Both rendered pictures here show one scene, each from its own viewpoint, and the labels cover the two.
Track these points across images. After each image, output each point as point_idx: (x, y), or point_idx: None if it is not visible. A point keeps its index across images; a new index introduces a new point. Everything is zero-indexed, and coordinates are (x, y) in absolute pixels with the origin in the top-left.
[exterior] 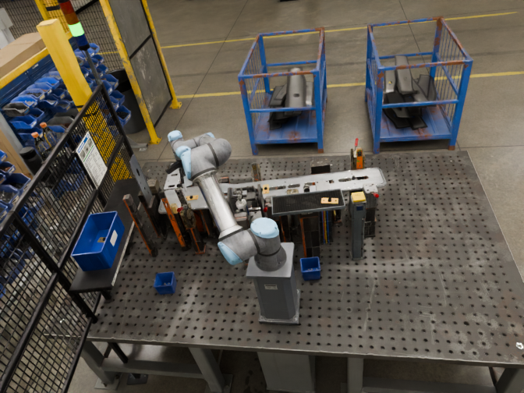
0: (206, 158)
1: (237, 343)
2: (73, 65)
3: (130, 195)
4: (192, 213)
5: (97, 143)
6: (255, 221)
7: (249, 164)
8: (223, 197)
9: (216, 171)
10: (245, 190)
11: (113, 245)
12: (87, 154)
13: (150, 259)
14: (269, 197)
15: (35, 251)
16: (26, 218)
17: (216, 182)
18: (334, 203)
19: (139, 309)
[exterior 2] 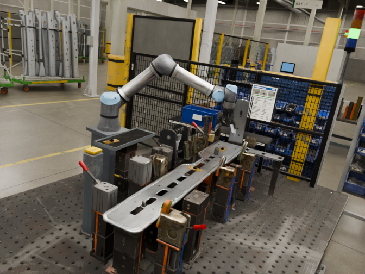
0: None
1: None
2: (321, 52)
3: (221, 113)
4: (201, 142)
5: (281, 103)
6: (117, 93)
7: (308, 243)
8: (137, 78)
9: (152, 68)
10: (205, 163)
11: (193, 118)
12: (260, 95)
13: None
14: (168, 149)
15: (184, 84)
16: (193, 70)
17: (145, 71)
18: (105, 141)
19: None
